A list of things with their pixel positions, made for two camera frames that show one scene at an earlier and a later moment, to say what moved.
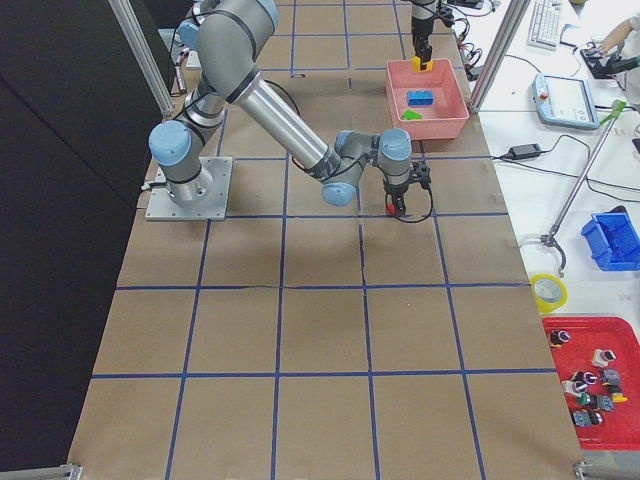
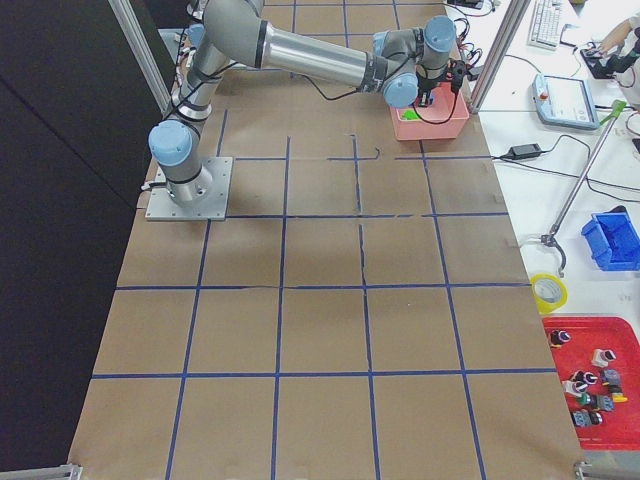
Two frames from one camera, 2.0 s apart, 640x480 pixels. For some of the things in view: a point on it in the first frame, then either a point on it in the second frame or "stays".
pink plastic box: (445, 118) stays
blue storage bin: (613, 240) stays
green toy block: (411, 115) stays
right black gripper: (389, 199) to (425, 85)
